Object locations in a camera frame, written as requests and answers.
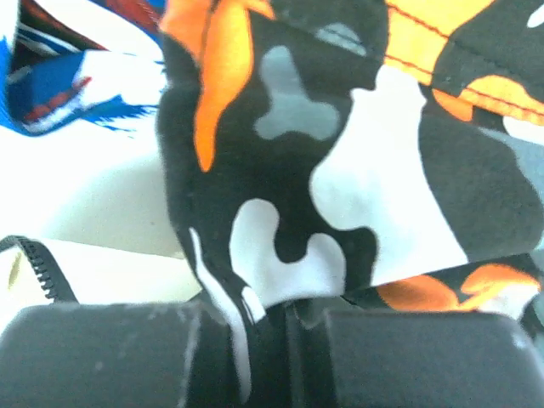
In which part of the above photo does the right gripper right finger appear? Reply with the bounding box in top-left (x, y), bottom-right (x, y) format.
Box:
top-left (325, 312), bottom-right (543, 407)

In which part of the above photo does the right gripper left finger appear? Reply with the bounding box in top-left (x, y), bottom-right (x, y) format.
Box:
top-left (0, 302), bottom-right (230, 408)

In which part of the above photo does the orange black camouflage cloth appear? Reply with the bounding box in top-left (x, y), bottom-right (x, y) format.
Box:
top-left (157, 1), bottom-right (543, 407)

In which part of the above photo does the blue white red cloth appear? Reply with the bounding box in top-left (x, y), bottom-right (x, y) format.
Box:
top-left (1, 1), bottom-right (166, 137)

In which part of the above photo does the beige shorts black trim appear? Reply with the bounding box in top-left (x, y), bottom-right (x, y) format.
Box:
top-left (1, 136), bottom-right (200, 304)

